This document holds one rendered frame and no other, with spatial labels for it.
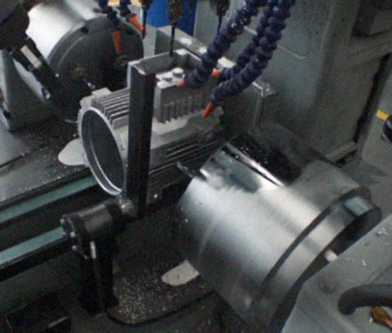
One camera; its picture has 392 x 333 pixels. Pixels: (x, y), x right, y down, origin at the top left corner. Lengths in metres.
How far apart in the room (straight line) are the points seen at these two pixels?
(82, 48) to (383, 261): 0.68
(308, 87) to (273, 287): 0.41
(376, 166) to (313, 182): 0.74
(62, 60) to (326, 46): 0.49
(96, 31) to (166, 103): 0.26
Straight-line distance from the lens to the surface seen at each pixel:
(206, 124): 0.80
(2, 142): 1.22
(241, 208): 0.58
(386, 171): 1.32
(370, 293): 0.40
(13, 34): 0.66
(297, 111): 0.89
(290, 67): 0.87
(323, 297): 0.48
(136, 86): 0.58
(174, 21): 0.71
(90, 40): 0.95
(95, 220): 0.67
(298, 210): 0.56
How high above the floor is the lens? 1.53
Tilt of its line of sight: 39 degrees down
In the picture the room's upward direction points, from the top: 6 degrees clockwise
